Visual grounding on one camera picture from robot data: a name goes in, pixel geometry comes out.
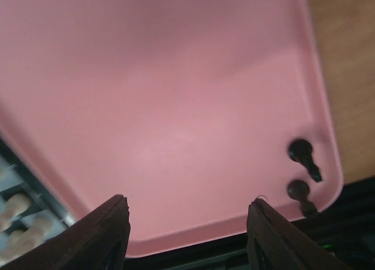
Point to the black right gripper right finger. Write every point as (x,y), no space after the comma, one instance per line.
(274,243)

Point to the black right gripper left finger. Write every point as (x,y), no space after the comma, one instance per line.
(97,241)

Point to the black and white chessboard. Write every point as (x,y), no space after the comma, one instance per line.
(30,214)

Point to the white rook near corner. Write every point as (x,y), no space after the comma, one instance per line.
(33,237)

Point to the white pawn near end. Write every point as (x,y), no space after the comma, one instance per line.
(15,206)

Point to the pink plastic tray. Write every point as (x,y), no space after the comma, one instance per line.
(186,107)

